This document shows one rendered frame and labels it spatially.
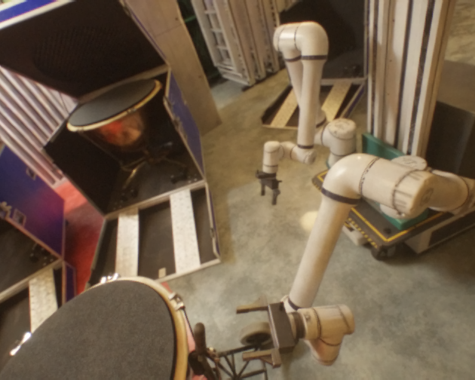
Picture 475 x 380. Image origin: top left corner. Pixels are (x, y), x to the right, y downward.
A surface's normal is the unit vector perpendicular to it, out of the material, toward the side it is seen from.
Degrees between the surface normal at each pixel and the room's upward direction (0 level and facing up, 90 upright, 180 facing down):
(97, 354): 0
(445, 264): 0
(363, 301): 0
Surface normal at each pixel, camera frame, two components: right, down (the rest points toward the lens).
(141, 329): -0.29, -0.71
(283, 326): 0.07, -0.78
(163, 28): 0.51, 0.44
